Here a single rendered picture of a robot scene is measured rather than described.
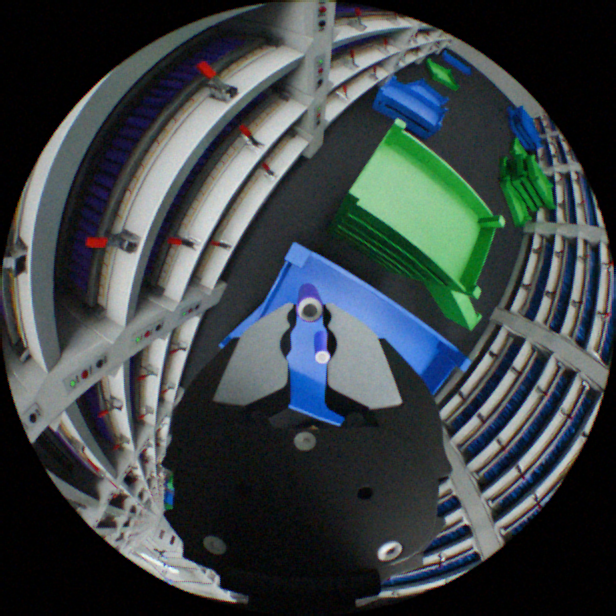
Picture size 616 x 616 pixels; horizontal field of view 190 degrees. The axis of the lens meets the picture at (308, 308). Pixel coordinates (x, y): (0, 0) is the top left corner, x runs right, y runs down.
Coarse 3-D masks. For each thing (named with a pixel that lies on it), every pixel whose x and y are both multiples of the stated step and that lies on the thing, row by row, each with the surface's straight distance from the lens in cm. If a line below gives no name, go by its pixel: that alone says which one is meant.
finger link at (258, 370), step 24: (288, 312) 11; (240, 336) 10; (264, 336) 10; (288, 336) 10; (240, 360) 9; (264, 360) 8; (240, 384) 8; (264, 384) 8; (288, 384) 8; (264, 408) 8
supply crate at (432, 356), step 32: (288, 256) 19; (320, 256) 22; (288, 288) 27; (320, 288) 27; (352, 288) 28; (256, 320) 24; (320, 320) 28; (384, 320) 30; (416, 320) 27; (416, 352) 35; (448, 352) 35; (320, 384) 34; (320, 416) 32
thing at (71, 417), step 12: (72, 408) 46; (72, 420) 48; (48, 432) 77; (72, 432) 55; (84, 432) 56; (84, 444) 58; (96, 444) 67; (96, 456) 68; (84, 468) 103; (108, 468) 85; (96, 480) 101
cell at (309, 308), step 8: (304, 288) 16; (312, 288) 16; (304, 296) 13; (312, 296) 13; (304, 304) 13; (312, 304) 13; (320, 304) 13; (296, 312) 13; (304, 312) 13; (312, 312) 13; (320, 312) 13; (304, 320) 13; (312, 320) 13
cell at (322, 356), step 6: (318, 336) 27; (324, 336) 27; (318, 342) 25; (324, 342) 25; (318, 348) 24; (324, 348) 24; (318, 354) 23; (324, 354) 23; (318, 360) 24; (324, 360) 24
